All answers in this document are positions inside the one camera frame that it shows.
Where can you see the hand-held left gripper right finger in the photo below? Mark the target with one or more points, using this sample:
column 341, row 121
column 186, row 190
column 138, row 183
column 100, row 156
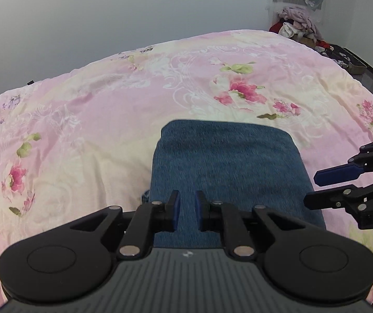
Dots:
column 199, row 209

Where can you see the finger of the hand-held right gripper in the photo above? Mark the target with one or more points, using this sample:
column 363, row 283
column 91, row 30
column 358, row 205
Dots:
column 335, row 174
column 323, row 199

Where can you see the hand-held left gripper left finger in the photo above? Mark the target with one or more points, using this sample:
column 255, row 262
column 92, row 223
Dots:
column 176, row 209

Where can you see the blue towel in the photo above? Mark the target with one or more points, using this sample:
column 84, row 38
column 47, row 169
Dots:
column 222, row 163

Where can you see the open dark suitcase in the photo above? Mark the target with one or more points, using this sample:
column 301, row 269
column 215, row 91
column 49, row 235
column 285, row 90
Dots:
column 344, row 58

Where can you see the pink floral blanket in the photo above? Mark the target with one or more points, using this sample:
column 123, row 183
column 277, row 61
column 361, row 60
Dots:
column 92, row 120

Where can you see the brown cardboard box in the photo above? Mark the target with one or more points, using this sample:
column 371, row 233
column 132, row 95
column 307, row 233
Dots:
column 307, row 40

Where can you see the pile of clothes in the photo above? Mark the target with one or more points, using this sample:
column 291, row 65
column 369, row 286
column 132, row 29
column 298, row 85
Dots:
column 295, row 21

